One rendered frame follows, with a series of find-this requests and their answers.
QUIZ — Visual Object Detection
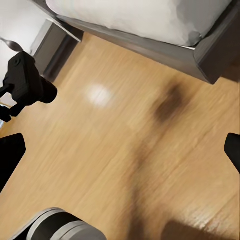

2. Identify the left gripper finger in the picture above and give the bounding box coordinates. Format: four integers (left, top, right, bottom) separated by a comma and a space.
3, 103, 24, 117
0, 83, 14, 98

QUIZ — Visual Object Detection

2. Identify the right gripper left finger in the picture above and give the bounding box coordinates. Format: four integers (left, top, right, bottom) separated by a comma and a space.
0, 133, 26, 193

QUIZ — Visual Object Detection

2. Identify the digital camera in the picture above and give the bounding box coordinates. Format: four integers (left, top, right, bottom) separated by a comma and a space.
3, 51, 58, 106

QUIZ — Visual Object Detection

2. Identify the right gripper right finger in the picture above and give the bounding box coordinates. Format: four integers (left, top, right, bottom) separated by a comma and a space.
224, 133, 240, 173

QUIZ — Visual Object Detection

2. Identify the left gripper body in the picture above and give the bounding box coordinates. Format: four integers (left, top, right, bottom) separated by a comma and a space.
0, 105, 12, 123

